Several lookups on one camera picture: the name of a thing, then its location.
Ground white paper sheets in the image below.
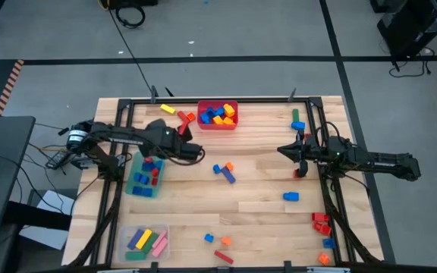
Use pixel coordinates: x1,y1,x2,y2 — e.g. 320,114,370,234
18,188,76,251

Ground long black floor cable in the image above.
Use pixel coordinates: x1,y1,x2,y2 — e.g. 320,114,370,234
106,7,155,94

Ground long pink block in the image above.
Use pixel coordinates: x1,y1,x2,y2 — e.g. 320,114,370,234
151,229,168,249
151,237,169,259

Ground black power adapter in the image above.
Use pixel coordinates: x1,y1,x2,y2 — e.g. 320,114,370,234
46,151,71,171

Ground black computer tower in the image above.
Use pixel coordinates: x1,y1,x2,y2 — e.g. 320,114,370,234
376,0,437,60

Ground clear plastic bin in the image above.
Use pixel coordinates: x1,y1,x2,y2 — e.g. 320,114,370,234
117,224,171,264

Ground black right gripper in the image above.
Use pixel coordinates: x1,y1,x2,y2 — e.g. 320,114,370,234
276,142,330,179

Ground grey metal bracket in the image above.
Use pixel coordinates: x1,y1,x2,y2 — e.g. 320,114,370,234
307,266,351,273

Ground black power cables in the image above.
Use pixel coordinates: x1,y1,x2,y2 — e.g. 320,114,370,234
388,47,434,79

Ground green translucent plastic bin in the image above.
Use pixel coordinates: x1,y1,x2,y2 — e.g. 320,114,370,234
124,151,166,199

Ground black desk leg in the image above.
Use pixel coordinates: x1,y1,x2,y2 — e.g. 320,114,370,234
2,199,72,231

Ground black equipment box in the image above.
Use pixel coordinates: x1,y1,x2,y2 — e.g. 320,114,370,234
100,0,159,11

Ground coiled black cable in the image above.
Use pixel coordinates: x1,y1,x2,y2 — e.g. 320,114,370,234
115,3,146,30

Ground red plastic bin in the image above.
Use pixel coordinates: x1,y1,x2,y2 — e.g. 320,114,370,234
196,99,240,131

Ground black aluminium table frame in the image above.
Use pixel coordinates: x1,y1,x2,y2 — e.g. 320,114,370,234
64,96,383,273

